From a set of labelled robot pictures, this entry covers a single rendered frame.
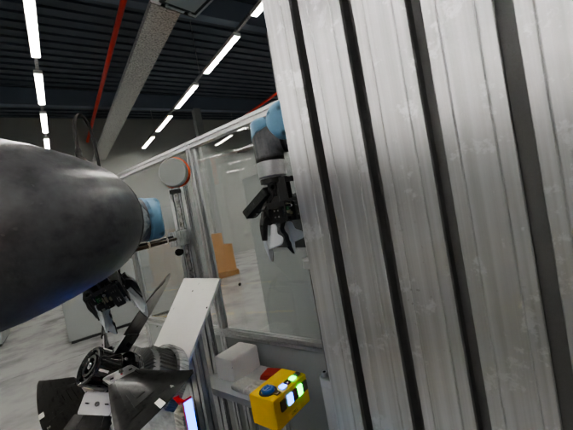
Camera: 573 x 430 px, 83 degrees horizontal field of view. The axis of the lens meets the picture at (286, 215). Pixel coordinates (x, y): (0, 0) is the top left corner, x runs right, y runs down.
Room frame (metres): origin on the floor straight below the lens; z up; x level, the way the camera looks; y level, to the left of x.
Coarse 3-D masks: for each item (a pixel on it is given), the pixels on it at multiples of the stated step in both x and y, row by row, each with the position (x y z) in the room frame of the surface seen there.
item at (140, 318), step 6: (168, 276) 1.16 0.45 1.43; (162, 282) 1.03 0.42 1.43; (156, 288) 1.04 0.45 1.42; (162, 288) 1.17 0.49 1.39; (156, 294) 1.12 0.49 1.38; (150, 300) 1.08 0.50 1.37; (156, 300) 1.16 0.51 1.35; (150, 306) 1.13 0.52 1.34; (138, 312) 1.03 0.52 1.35; (150, 312) 1.15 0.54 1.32; (138, 318) 1.07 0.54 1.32; (144, 318) 1.12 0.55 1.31; (132, 324) 1.05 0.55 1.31; (138, 324) 1.10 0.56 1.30; (144, 324) 1.14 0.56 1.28; (126, 330) 1.03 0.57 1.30; (132, 330) 1.08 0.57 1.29; (138, 330) 1.12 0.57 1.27
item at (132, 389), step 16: (112, 384) 0.93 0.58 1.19; (128, 384) 0.92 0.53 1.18; (144, 384) 0.91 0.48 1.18; (160, 384) 0.89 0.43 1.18; (112, 400) 0.87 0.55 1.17; (128, 400) 0.86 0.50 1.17; (144, 400) 0.85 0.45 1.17; (112, 416) 0.83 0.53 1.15; (128, 416) 0.81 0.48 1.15; (144, 416) 0.80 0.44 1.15
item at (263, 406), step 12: (288, 372) 1.05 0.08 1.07; (264, 384) 1.00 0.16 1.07; (276, 384) 0.99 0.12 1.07; (252, 396) 0.95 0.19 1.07; (264, 396) 0.93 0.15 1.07; (276, 396) 0.92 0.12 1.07; (300, 396) 0.99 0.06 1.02; (252, 408) 0.95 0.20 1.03; (264, 408) 0.92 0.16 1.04; (276, 408) 0.90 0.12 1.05; (288, 408) 0.94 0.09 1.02; (300, 408) 0.98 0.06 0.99; (264, 420) 0.93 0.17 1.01; (276, 420) 0.90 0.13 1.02; (288, 420) 0.93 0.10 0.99
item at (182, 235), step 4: (172, 232) 1.56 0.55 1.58; (176, 232) 1.56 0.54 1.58; (180, 232) 1.56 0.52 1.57; (184, 232) 1.60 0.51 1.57; (168, 236) 1.56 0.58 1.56; (176, 236) 1.56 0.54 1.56; (180, 236) 1.56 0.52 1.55; (184, 236) 1.59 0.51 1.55; (188, 236) 1.64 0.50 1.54; (180, 240) 1.56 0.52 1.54; (184, 240) 1.58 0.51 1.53; (188, 240) 1.63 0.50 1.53; (172, 244) 1.56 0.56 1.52; (176, 244) 1.56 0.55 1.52; (180, 244) 1.56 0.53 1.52; (184, 244) 1.57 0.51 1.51; (188, 244) 1.65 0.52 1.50
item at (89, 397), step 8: (88, 392) 0.99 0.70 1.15; (96, 392) 1.00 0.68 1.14; (104, 392) 1.00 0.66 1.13; (88, 400) 0.98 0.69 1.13; (96, 400) 0.99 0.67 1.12; (104, 400) 0.99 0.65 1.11; (80, 408) 0.96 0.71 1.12; (88, 408) 0.97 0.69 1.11; (96, 408) 0.97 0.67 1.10; (104, 408) 0.98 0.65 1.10
